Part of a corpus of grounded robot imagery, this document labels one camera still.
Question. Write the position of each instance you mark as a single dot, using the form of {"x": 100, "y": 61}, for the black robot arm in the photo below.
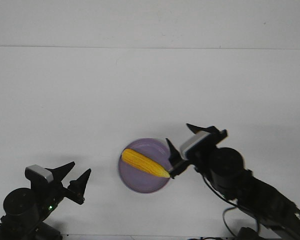
{"x": 26, "y": 209}
{"x": 223, "y": 171}

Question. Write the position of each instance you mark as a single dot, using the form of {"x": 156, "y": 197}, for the purple round plate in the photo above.
{"x": 140, "y": 181}

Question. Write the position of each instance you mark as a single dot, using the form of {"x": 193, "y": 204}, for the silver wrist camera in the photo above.
{"x": 191, "y": 143}
{"x": 38, "y": 175}

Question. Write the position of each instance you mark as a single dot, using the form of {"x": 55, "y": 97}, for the yellow corn cob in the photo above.
{"x": 143, "y": 163}

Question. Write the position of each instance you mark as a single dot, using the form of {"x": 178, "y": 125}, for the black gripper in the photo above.
{"x": 199, "y": 154}
{"x": 49, "y": 196}

